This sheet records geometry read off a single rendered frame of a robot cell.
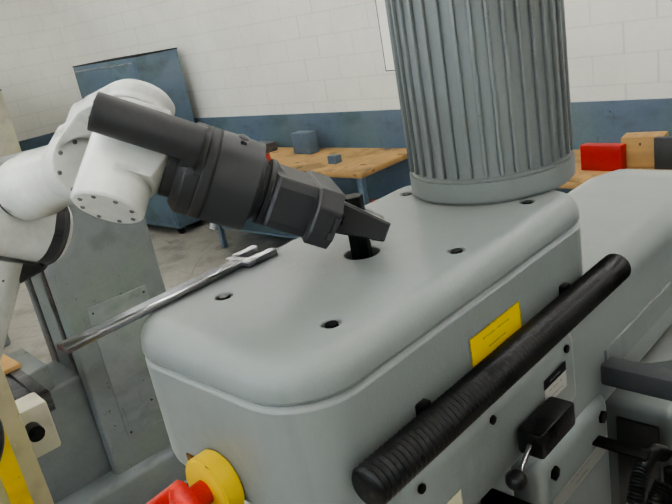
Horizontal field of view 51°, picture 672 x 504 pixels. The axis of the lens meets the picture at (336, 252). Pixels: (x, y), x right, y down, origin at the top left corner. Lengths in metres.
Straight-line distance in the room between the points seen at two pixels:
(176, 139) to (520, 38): 0.38
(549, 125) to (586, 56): 4.39
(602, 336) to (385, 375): 0.46
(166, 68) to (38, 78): 2.71
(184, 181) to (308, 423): 0.24
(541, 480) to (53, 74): 9.87
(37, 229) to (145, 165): 0.26
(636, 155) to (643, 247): 3.59
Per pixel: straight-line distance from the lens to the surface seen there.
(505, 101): 0.79
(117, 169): 0.63
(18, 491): 2.58
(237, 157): 0.64
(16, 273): 0.90
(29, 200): 0.79
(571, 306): 0.75
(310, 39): 6.71
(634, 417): 1.11
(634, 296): 1.05
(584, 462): 0.97
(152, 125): 0.61
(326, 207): 0.63
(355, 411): 0.55
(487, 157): 0.80
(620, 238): 1.06
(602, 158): 4.64
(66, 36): 10.57
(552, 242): 0.77
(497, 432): 0.75
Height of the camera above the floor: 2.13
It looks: 19 degrees down
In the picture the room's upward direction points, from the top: 11 degrees counter-clockwise
